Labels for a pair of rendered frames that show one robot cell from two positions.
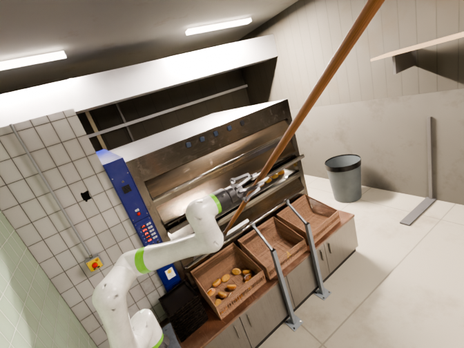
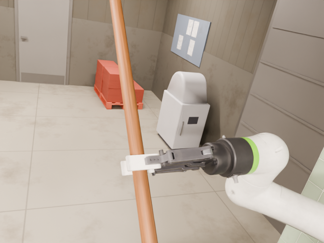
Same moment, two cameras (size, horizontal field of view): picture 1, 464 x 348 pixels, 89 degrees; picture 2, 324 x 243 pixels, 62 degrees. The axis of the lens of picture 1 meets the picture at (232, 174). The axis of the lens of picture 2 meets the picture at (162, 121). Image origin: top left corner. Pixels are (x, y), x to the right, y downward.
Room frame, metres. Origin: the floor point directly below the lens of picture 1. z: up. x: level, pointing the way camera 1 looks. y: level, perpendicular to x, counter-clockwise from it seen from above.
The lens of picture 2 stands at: (1.54, -0.10, 2.26)
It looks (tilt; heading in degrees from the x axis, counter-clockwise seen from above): 23 degrees down; 180
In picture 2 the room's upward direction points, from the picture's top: 12 degrees clockwise
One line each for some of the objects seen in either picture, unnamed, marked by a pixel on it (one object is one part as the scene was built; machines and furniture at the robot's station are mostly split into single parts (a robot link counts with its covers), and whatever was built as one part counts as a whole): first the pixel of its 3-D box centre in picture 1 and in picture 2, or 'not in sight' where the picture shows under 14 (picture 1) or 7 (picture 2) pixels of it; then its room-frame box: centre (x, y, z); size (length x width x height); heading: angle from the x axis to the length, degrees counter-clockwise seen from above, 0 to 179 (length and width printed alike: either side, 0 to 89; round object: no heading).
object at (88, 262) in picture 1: (94, 262); not in sight; (1.68, 1.26, 1.46); 0.10 x 0.07 x 0.10; 118
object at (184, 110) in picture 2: not in sight; (183, 109); (-2.96, 0.22, 0.65); 0.76 x 0.60 x 1.31; 25
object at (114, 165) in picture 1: (142, 232); not in sight; (2.75, 1.32, 1.08); 1.93 x 0.16 x 2.15; 28
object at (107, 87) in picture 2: not in sight; (118, 83); (-4.54, -1.29, 0.39); 1.30 x 0.93 x 0.78; 25
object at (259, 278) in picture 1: (227, 276); not in sight; (1.92, 0.35, 0.72); 0.56 x 0.49 x 0.28; 118
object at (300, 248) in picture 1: (271, 244); not in sight; (2.18, -0.18, 0.72); 0.56 x 0.49 x 0.28; 116
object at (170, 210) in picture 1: (236, 175); not in sight; (2.42, -0.04, 1.54); 1.79 x 0.11 x 0.19; 118
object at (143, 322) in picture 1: (144, 331); not in sight; (0.98, 0.70, 1.36); 0.16 x 0.13 x 0.19; 167
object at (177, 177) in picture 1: (229, 152); not in sight; (2.42, -0.04, 1.80); 1.79 x 0.11 x 0.19; 118
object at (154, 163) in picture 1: (222, 134); not in sight; (2.44, -0.03, 2.00); 1.80 x 0.08 x 0.21; 118
